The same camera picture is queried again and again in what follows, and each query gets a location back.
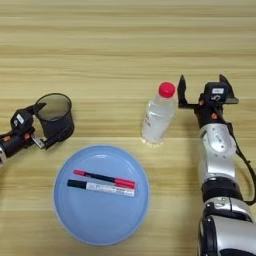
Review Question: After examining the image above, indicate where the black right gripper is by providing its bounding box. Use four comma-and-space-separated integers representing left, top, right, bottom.
176, 73, 240, 130

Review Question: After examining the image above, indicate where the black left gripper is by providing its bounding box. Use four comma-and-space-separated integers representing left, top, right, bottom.
0, 102, 73, 160

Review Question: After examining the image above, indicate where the black mesh cup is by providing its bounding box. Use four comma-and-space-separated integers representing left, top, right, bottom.
32, 92, 76, 143

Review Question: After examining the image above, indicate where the clear bottle with red cap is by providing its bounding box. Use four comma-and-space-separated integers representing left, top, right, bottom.
140, 81, 178, 146

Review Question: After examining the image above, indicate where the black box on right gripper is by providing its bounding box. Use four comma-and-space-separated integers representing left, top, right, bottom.
203, 81, 230, 103

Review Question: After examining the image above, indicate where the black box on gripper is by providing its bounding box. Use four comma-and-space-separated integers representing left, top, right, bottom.
203, 81, 230, 103
10, 108, 35, 132

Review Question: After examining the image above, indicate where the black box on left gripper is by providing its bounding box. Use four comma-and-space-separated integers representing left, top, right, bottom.
10, 108, 35, 132

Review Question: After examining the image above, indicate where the red and black pen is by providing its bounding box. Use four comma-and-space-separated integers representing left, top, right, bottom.
72, 169, 137, 190

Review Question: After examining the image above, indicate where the black and white marker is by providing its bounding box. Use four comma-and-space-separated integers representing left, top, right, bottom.
66, 179, 136, 198

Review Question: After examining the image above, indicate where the blue round plate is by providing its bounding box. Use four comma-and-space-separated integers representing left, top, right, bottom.
52, 144, 151, 247

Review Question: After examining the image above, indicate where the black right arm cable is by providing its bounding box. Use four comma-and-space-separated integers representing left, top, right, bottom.
228, 122, 256, 207

